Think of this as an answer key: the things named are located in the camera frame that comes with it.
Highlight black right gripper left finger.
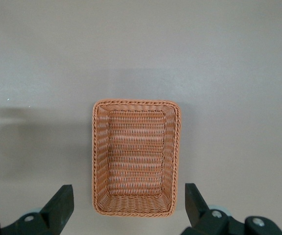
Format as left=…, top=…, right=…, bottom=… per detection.
left=0, top=185, right=75, bottom=235

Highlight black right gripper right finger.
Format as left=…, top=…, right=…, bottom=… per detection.
left=182, top=183, right=282, bottom=235

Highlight small brown wicker basket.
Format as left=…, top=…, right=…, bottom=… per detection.
left=91, top=98, right=181, bottom=218

